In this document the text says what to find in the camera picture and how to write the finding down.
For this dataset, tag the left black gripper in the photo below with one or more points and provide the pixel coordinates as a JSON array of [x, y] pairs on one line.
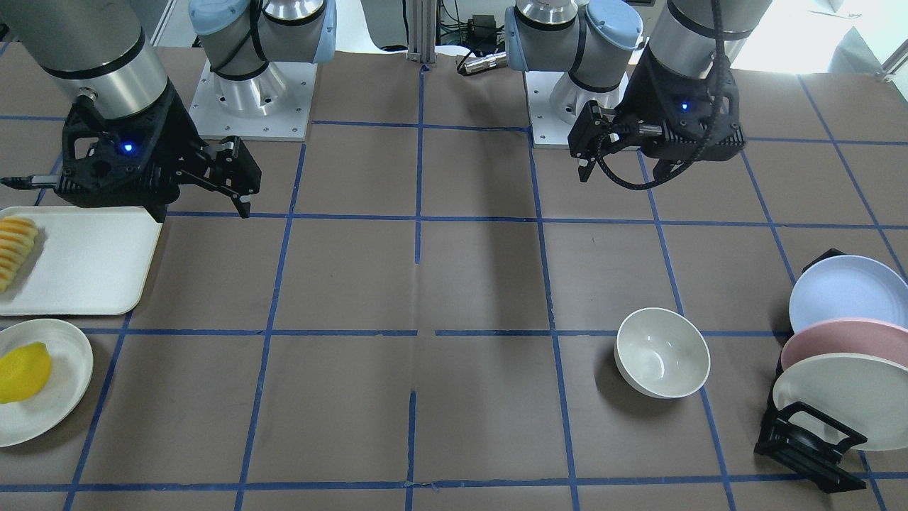
[[642, 98]]

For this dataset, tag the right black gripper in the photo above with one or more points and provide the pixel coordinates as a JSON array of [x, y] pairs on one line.
[[179, 128]]

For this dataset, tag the white ceramic bowl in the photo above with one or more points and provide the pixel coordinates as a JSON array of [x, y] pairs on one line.
[[662, 354]]

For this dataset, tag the yellow lemon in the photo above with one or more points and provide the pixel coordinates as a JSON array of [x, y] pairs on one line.
[[24, 372]]

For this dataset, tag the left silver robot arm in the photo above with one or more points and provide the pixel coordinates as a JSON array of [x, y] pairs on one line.
[[593, 44]]

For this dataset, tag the white rectangular tray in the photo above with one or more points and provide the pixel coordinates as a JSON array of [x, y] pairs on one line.
[[86, 262]]

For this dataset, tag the sliced yellow fruit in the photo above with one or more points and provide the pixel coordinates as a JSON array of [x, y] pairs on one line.
[[18, 235]]

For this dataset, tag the white round plate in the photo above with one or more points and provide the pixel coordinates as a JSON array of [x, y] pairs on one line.
[[72, 369]]

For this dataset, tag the light blue plate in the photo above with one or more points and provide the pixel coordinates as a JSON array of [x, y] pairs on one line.
[[848, 286]]

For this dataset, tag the pink plate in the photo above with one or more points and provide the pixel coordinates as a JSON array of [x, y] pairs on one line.
[[869, 337]]

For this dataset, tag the black dish rack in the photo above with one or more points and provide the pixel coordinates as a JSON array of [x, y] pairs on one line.
[[806, 453]]

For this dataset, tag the cream plate in rack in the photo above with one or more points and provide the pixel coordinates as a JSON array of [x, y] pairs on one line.
[[865, 393]]

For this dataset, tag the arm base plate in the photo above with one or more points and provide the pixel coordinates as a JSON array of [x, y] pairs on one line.
[[554, 102], [291, 106]]

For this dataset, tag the silver cable connector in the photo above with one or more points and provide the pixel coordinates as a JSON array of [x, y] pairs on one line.
[[473, 65]]

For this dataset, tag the aluminium frame post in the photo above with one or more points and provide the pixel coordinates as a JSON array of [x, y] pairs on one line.
[[421, 25]]

